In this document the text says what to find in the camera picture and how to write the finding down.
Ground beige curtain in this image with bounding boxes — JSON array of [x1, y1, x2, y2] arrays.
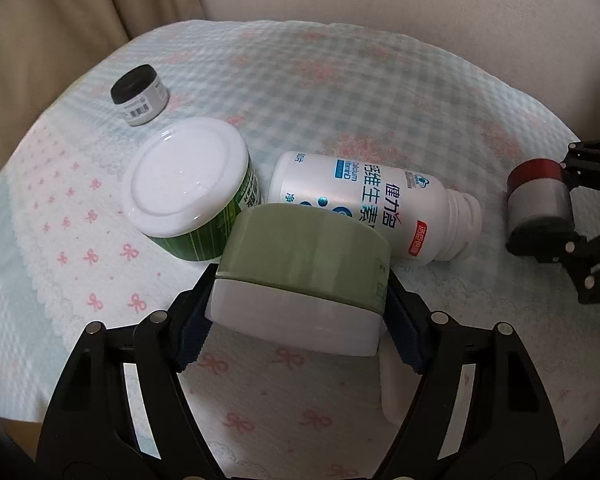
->
[[0, 0, 207, 201]]

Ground checked blanket with pink bows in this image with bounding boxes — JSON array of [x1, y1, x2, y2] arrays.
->
[[0, 20, 600, 480]]

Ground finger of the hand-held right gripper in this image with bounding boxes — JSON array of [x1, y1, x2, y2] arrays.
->
[[505, 220, 600, 306], [560, 140, 600, 200]]

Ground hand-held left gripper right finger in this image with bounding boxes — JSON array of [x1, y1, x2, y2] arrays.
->
[[384, 269, 567, 480]]

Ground white pill bottle without cap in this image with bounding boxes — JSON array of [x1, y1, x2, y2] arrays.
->
[[266, 150, 483, 264]]

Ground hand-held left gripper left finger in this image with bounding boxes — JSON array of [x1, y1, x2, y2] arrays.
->
[[36, 262, 222, 480]]

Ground small jar with black lid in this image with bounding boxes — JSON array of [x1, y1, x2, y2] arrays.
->
[[110, 65, 171, 127]]

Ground grey jar with red lid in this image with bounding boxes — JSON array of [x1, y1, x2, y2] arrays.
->
[[505, 158, 577, 256]]

